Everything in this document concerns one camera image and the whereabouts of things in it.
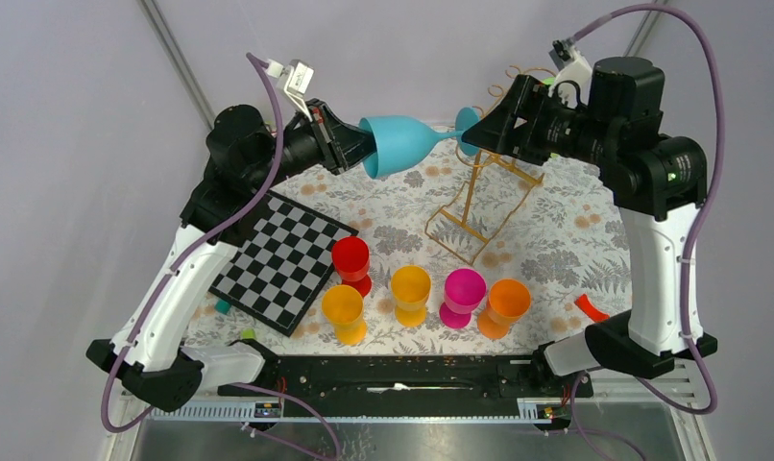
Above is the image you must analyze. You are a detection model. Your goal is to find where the gold wire glass rack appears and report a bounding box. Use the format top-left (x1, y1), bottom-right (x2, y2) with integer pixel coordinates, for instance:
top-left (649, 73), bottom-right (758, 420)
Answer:
top-left (423, 64), bottom-right (557, 267)

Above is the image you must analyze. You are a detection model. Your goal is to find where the amber plastic wine glass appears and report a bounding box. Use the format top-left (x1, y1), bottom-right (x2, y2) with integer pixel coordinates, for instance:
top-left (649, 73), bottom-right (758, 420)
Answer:
top-left (390, 265), bottom-right (431, 328)

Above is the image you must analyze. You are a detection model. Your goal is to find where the red curved piece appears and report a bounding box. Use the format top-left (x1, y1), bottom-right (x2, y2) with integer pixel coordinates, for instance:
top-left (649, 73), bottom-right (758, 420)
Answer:
top-left (574, 294), bottom-right (610, 323)

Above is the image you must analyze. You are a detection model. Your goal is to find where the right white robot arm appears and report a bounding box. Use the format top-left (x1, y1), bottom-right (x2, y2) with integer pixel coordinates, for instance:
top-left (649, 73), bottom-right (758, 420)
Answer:
top-left (461, 57), bottom-right (716, 396)

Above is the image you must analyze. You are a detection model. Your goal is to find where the floral table mat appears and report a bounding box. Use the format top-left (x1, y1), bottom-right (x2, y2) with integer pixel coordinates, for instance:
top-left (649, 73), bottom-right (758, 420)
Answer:
top-left (185, 141), bottom-right (632, 355)

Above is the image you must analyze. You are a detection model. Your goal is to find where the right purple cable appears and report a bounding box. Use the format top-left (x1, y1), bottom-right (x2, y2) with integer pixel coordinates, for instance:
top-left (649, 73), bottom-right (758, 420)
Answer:
top-left (552, 3), bottom-right (727, 461)

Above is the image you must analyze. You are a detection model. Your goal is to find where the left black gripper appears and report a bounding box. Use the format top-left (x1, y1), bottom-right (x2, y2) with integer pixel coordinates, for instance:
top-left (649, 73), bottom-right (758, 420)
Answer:
top-left (248, 99), bottom-right (387, 192)

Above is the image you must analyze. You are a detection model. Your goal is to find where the blue plastic wine glass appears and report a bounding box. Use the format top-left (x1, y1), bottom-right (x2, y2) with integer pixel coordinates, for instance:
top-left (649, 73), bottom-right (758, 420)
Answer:
top-left (358, 107), bottom-right (480, 179)

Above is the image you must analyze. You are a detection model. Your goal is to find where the black white checkerboard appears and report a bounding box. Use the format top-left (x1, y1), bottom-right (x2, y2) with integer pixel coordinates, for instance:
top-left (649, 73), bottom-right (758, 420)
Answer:
top-left (209, 191), bottom-right (358, 337)

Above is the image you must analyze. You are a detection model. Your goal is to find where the small teal block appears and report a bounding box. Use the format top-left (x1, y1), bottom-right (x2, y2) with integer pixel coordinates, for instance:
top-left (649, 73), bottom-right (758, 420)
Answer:
top-left (214, 300), bottom-right (231, 315)

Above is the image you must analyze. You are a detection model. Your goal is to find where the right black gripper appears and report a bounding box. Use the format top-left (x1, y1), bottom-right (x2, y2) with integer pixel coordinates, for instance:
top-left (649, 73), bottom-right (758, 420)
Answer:
top-left (460, 73), bottom-right (617, 166)

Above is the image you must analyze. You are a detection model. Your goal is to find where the yellow plastic wine glass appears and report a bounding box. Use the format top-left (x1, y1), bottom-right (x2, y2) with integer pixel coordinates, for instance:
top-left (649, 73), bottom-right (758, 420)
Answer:
top-left (321, 284), bottom-right (367, 346)

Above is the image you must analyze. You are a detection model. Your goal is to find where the red plastic wine glass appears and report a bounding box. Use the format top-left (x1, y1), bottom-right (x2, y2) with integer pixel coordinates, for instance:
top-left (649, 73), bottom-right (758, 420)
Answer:
top-left (331, 236), bottom-right (373, 297)

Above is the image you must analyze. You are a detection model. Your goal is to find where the magenta plastic wine glass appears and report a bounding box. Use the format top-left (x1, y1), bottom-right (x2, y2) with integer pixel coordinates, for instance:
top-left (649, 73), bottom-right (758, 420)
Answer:
top-left (439, 267), bottom-right (488, 329)

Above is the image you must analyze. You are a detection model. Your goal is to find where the orange plastic wine glass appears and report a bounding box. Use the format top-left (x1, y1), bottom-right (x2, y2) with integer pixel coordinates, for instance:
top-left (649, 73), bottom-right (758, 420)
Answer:
top-left (477, 279), bottom-right (532, 340)

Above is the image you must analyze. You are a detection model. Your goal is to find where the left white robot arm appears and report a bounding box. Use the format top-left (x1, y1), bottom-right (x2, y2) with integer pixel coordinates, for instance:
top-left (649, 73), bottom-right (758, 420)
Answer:
top-left (85, 105), bottom-right (278, 412)

